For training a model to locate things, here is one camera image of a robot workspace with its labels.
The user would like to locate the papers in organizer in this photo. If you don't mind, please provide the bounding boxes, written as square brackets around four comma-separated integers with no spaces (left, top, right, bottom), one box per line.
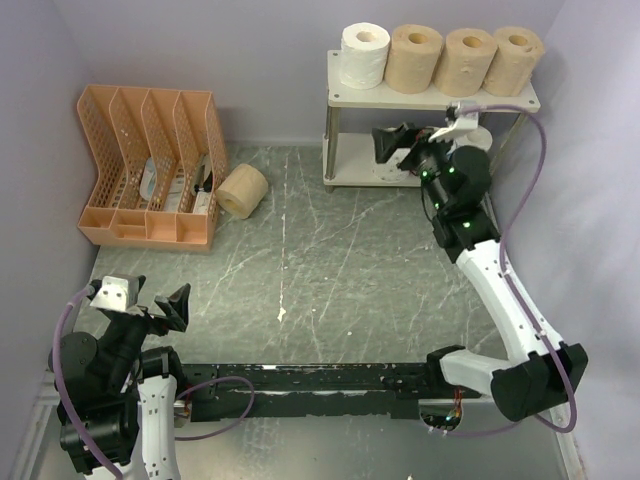
[139,157,213,214]

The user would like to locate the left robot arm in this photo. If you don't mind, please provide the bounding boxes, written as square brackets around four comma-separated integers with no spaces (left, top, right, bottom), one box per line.
[49,275,191,479]

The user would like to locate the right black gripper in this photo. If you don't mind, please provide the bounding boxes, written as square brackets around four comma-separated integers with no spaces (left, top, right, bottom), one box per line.
[372,121,463,213]

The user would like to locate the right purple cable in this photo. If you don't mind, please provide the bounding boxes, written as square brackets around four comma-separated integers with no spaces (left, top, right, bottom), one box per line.
[430,102,581,437]

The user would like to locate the black pen in organizer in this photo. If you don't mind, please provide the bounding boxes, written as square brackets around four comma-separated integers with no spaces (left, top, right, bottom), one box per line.
[192,154,211,195]

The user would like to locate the brown roll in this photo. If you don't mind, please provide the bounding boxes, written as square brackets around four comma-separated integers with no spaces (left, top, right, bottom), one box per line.
[215,164,269,220]
[483,26,545,97]
[433,28,497,98]
[384,24,443,94]

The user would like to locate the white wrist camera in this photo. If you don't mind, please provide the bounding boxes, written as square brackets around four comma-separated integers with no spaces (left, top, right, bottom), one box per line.
[428,100,481,143]
[90,275,140,313]

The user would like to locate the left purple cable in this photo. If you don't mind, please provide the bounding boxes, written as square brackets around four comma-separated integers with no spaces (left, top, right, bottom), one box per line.
[52,282,124,480]

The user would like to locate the white roll front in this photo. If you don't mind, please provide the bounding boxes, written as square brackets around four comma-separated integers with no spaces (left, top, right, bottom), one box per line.
[339,22,391,90]

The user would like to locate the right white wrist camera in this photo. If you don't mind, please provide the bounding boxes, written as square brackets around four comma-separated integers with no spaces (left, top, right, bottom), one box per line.
[428,100,481,143]

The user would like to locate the brown roll front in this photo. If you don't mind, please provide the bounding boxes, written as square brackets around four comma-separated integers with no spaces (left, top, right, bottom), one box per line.
[483,26,545,97]

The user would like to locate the white two-tier shelf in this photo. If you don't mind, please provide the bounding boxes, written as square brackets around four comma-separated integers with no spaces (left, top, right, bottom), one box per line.
[321,49,542,195]

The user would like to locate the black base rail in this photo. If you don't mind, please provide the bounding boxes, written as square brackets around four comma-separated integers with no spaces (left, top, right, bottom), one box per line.
[183,362,456,422]

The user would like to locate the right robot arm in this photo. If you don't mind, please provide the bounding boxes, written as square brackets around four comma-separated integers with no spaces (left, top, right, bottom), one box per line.
[372,124,588,423]

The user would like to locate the purple cable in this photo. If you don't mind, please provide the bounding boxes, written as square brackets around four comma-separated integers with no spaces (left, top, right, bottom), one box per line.
[430,102,581,437]
[52,282,124,480]

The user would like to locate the peach plastic file organizer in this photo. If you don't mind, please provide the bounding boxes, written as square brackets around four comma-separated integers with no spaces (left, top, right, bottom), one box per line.
[77,85,229,252]

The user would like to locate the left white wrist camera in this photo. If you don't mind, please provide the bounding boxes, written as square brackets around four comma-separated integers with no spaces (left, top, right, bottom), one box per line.
[90,275,140,313]

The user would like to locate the white patterned paper roll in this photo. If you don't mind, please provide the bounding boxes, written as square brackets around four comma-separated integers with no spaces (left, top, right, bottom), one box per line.
[459,126,493,152]

